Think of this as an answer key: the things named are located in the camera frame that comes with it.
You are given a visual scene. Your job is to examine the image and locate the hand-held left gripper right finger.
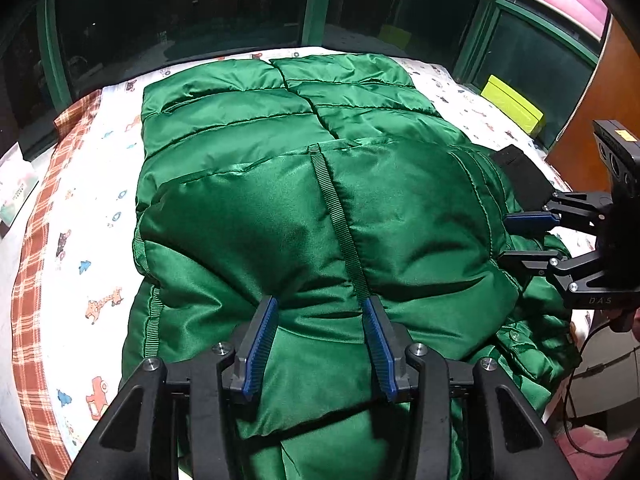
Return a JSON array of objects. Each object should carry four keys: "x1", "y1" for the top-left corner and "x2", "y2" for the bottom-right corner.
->
[{"x1": 361, "y1": 296, "x2": 577, "y2": 480}]

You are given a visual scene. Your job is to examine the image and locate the wooden cabinet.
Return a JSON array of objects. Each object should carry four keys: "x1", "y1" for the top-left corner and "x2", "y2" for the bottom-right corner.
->
[{"x1": 545, "y1": 15, "x2": 640, "y2": 191}]

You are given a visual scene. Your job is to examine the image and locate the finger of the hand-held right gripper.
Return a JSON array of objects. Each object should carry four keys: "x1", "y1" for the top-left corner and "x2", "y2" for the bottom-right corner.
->
[
  {"x1": 504, "y1": 189, "x2": 615, "y2": 235},
  {"x1": 497, "y1": 247, "x2": 608, "y2": 311}
]

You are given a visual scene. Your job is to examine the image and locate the green window frame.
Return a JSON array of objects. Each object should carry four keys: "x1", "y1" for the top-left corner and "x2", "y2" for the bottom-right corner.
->
[{"x1": 0, "y1": 0, "x2": 608, "y2": 146}]

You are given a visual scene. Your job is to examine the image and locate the pink cloth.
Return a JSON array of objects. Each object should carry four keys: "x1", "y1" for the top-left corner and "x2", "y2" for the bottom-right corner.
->
[{"x1": 555, "y1": 430, "x2": 633, "y2": 480}]

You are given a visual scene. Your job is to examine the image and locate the yellow-green box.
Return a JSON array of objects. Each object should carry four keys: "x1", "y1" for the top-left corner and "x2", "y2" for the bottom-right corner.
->
[{"x1": 480, "y1": 75, "x2": 546, "y2": 133}]

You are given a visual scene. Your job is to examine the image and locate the tissue pack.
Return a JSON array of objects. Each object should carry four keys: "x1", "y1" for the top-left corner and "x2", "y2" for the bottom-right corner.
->
[{"x1": 0, "y1": 142, "x2": 40, "y2": 228}]

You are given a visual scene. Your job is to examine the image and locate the orange plaid sheet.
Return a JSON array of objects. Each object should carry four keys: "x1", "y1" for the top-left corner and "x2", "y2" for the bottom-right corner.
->
[{"x1": 10, "y1": 91, "x2": 103, "y2": 478}]

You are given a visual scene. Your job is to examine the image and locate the black cloth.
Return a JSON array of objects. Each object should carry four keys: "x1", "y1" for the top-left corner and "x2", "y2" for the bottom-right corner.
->
[{"x1": 492, "y1": 144, "x2": 556, "y2": 211}]

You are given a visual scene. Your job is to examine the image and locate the cartoon printed bed sheet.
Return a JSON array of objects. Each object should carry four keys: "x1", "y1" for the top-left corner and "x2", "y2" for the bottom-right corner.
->
[{"x1": 45, "y1": 47, "x2": 596, "y2": 480}]

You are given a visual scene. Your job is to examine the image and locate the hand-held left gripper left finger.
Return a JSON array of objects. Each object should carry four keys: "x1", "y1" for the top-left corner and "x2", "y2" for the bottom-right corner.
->
[{"x1": 65, "y1": 295, "x2": 279, "y2": 480}]

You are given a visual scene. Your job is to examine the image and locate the green padded coat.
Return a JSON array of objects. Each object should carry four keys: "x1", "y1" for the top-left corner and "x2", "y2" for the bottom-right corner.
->
[{"x1": 117, "y1": 52, "x2": 583, "y2": 480}]

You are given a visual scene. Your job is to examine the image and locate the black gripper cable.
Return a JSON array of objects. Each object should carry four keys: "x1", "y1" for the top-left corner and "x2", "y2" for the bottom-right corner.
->
[{"x1": 562, "y1": 310, "x2": 636, "y2": 461}]

